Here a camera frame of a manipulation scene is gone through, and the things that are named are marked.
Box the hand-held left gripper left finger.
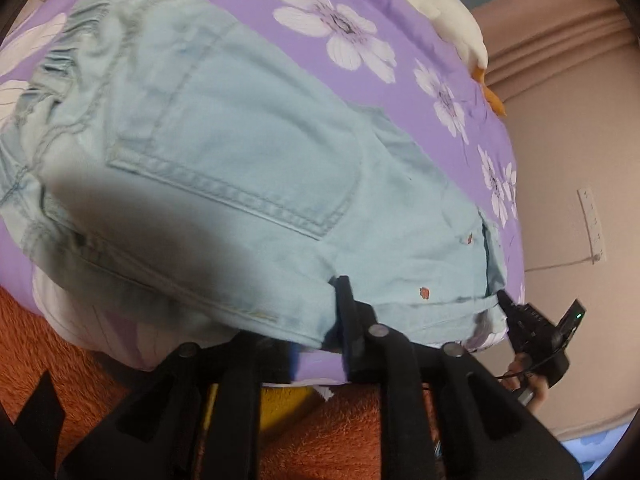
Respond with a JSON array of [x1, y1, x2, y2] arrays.
[[60, 332, 297, 480]]

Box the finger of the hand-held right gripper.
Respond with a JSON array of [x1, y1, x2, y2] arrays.
[[497, 290, 521, 322]]

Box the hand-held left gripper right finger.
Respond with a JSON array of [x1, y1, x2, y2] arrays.
[[332, 275, 584, 480]]

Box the light blue denim pants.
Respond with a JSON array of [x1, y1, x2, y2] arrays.
[[0, 0, 509, 352]]

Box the person's right hand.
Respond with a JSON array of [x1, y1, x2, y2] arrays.
[[500, 352, 552, 417]]

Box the yellow cloth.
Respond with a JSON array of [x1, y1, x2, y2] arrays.
[[260, 385, 327, 432]]

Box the white power strip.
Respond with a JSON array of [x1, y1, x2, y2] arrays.
[[577, 187, 607, 265]]

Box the blue printed cloth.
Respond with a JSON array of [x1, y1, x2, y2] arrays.
[[559, 424, 627, 467]]

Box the orange fuzzy blanket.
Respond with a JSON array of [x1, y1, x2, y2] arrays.
[[0, 285, 443, 480]]

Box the purple floral bedsheet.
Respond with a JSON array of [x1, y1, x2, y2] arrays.
[[0, 0, 527, 386]]

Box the white goose plush toy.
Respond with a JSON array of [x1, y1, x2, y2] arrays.
[[365, 0, 507, 117]]

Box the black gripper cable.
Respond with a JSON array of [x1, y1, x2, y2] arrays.
[[495, 345, 563, 382]]

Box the white power cable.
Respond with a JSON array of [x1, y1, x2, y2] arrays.
[[525, 255, 601, 274]]

